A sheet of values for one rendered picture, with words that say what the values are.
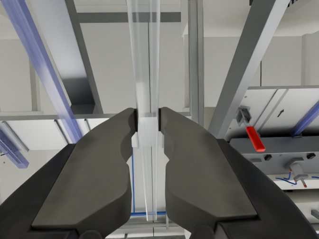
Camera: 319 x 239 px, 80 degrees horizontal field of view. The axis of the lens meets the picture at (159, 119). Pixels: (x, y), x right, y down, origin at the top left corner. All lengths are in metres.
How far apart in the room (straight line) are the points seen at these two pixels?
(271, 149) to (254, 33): 0.30
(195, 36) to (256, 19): 0.33
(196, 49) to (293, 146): 0.39
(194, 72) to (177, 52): 1.53
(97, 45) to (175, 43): 0.82
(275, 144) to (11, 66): 2.44
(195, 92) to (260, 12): 0.33
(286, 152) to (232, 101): 0.22
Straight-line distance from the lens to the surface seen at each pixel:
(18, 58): 2.53
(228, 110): 0.44
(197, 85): 0.64
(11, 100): 2.53
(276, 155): 0.57
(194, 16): 0.68
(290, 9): 0.90
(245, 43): 0.38
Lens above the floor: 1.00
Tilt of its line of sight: 3 degrees up
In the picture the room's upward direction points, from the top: 179 degrees clockwise
